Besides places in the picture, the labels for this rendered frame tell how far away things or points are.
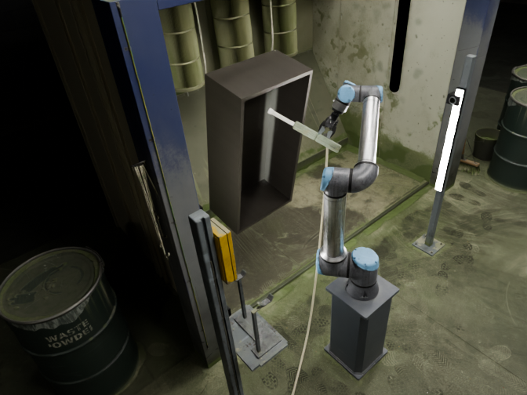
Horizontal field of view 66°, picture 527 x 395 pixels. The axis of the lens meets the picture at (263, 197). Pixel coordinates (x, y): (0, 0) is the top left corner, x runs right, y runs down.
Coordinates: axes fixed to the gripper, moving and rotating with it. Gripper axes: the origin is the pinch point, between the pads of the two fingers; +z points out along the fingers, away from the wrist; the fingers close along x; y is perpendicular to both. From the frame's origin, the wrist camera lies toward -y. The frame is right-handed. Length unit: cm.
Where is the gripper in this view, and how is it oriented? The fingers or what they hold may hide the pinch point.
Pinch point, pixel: (321, 139)
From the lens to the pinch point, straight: 248.9
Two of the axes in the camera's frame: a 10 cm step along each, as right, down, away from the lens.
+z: -4.2, 8.2, 3.9
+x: -8.7, -4.9, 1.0
